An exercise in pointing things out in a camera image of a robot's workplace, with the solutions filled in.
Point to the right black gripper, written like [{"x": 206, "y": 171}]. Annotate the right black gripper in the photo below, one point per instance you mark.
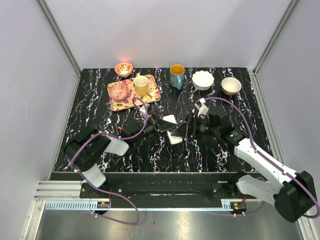
[{"x": 184, "y": 130}]

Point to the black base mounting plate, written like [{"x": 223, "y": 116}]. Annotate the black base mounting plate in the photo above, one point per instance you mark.
[{"x": 166, "y": 190}]

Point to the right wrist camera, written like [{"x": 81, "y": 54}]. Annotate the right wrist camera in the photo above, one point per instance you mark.
[{"x": 202, "y": 108}]

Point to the white scalloped bowl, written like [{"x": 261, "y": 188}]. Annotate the white scalloped bowl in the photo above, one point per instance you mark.
[{"x": 202, "y": 80}]

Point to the cream yellow cup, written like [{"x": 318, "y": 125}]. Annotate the cream yellow cup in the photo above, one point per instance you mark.
[{"x": 141, "y": 84}]

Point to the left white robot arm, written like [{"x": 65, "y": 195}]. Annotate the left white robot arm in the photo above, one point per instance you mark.
[{"x": 85, "y": 149}]

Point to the floral rectangular tray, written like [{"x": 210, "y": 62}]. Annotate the floral rectangular tray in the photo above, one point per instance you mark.
[{"x": 153, "y": 94}]

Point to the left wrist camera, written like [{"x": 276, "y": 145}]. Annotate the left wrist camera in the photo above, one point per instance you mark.
[{"x": 143, "y": 109}]

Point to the blue butterfly mug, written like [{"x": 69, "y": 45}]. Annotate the blue butterfly mug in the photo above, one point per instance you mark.
[{"x": 177, "y": 74}]

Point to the aluminium frame post right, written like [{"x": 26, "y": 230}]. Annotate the aluminium frame post right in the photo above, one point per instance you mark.
[{"x": 276, "y": 34}]

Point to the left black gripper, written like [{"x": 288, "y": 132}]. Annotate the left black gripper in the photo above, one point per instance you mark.
[{"x": 159, "y": 125}]

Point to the aluminium frame post left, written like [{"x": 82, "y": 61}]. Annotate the aluminium frame post left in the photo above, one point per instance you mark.
[{"x": 59, "y": 35}]

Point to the cream floral small bowl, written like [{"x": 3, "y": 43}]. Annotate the cream floral small bowl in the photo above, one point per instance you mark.
[{"x": 231, "y": 86}]

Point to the aluminium frame post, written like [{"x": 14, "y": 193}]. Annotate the aluminium frame post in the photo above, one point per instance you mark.
[
  {"x": 276, "y": 34},
  {"x": 59, "y": 35}
]

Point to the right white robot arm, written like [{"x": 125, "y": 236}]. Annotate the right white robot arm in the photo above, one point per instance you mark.
[{"x": 292, "y": 193}]

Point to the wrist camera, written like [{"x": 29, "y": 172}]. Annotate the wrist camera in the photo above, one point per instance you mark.
[
  {"x": 143, "y": 109},
  {"x": 202, "y": 108}
]

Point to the white remote control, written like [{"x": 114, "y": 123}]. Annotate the white remote control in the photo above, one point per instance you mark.
[{"x": 172, "y": 139}]

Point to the pink glass bowl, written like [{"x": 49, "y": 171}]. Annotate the pink glass bowl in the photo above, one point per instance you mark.
[{"x": 118, "y": 92}]

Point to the red orange patterned bowl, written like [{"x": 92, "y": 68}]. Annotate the red orange patterned bowl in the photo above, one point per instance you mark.
[{"x": 123, "y": 68}]

